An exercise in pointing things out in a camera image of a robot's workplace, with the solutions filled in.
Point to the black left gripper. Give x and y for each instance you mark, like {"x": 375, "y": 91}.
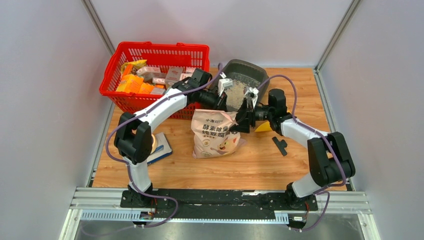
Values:
{"x": 220, "y": 102}

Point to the red plastic shopping basket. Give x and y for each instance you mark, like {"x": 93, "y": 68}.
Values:
{"x": 163, "y": 56}

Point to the orange box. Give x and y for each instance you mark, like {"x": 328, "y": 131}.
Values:
{"x": 130, "y": 83}

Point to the pink white sponge pack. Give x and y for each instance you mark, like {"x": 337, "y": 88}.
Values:
{"x": 149, "y": 71}

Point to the black bag clip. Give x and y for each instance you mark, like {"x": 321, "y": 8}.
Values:
{"x": 281, "y": 145}

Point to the masking tape roll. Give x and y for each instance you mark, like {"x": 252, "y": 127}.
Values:
{"x": 154, "y": 143}

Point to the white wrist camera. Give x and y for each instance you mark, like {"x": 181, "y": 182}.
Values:
{"x": 224, "y": 83}
{"x": 251, "y": 96}

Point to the dark grey litter tray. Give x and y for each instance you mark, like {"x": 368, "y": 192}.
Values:
{"x": 244, "y": 71}

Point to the grey sponge pack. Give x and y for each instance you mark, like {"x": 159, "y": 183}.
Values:
{"x": 173, "y": 75}

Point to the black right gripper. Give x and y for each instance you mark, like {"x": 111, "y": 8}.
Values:
{"x": 245, "y": 117}

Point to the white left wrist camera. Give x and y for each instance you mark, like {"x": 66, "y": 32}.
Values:
{"x": 224, "y": 83}

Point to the blue white box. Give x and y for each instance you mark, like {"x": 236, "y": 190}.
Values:
{"x": 162, "y": 150}

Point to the yellow plastic scoop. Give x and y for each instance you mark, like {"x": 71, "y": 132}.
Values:
{"x": 264, "y": 127}

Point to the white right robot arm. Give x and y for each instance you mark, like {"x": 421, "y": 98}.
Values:
{"x": 329, "y": 158}

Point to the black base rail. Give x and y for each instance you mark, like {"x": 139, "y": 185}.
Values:
{"x": 216, "y": 204}

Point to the white litter granules pile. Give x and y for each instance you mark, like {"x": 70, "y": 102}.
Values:
{"x": 235, "y": 95}

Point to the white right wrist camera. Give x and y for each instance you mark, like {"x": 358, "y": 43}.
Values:
{"x": 251, "y": 96}

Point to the yellow snack packet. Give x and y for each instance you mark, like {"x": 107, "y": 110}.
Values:
{"x": 132, "y": 67}

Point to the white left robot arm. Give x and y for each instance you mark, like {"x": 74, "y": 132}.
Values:
{"x": 133, "y": 136}

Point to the pink cat litter bag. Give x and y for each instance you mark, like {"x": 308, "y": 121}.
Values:
{"x": 213, "y": 136}

